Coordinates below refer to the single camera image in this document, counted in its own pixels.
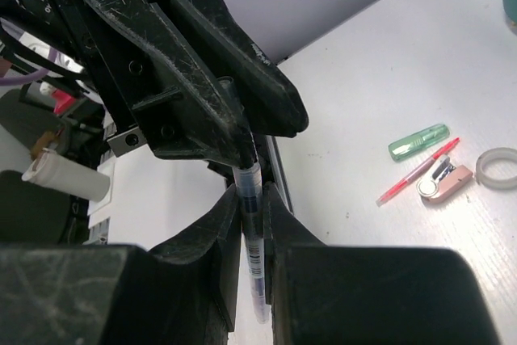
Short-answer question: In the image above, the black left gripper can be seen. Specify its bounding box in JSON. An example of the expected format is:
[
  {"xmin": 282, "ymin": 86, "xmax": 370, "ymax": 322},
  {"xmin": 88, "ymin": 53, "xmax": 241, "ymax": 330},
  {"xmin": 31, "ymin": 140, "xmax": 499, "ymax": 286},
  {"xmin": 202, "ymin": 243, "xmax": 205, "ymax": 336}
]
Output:
[{"xmin": 1, "ymin": 0, "xmax": 133, "ymax": 86}]

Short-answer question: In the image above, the pink mini stapler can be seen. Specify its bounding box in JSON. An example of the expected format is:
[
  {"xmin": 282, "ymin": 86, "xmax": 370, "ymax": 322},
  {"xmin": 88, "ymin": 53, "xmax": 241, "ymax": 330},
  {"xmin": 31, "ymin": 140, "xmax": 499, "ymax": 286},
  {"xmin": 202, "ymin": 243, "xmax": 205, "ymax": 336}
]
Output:
[{"xmin": 416, "ymin": 155, "xmax": 473, "ymax": 204}]

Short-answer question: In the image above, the red pink pen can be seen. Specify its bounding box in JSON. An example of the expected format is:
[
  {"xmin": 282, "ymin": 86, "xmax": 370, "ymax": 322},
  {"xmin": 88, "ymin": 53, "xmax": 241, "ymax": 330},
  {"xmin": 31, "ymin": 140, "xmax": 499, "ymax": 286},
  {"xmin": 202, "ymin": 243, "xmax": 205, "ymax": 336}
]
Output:
[{"xmin": 376, "ymin": 137, "xmax": 460, "ymax": 207}]

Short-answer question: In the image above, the clear tape roll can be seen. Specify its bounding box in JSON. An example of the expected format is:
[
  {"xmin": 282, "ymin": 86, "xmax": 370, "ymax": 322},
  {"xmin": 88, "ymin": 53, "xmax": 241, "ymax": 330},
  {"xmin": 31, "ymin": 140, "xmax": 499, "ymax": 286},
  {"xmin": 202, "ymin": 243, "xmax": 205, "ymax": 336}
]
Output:
[{"xmin": 475, "ymin": 147, "xmax": 516, "ymax": 191}]

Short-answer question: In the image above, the green capped marker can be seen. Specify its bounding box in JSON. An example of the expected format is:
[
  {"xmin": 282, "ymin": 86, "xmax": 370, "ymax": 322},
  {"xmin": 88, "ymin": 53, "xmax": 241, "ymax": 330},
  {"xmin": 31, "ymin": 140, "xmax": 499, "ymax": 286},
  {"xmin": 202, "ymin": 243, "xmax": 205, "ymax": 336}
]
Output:
[{"xmin": 388, "ymin": 124, "xmax": 450, "ymax": 162}]

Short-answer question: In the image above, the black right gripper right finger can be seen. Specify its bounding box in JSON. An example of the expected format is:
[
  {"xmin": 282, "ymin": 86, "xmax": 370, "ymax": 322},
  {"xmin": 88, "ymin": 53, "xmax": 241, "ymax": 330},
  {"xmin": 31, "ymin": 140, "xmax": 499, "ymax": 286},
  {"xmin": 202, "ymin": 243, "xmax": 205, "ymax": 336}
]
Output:
[{"xmin": 263, "ymin": 183, "xmax": 499, "ymax": 344}]

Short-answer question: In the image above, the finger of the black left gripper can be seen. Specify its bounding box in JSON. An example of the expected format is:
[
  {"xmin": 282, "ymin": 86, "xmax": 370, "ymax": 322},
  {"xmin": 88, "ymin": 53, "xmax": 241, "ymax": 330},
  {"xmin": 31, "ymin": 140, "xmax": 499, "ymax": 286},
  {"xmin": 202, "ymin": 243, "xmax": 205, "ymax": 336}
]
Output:
[
  {"xmin": 166, "ymin": 0, "xmax": 309, "ymax": 137},
  {"xmin": 77, "ymin": 0, "xmax": 257, "ymax": 168}
]

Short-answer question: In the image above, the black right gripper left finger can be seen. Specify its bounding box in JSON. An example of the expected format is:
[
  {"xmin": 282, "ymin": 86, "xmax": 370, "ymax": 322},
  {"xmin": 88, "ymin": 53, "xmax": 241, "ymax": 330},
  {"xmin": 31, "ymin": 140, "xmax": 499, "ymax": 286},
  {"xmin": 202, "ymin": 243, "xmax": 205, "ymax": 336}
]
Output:
[{"xmin": 1, "ymin": 187, "xmax": 241, "ymax": 344}]

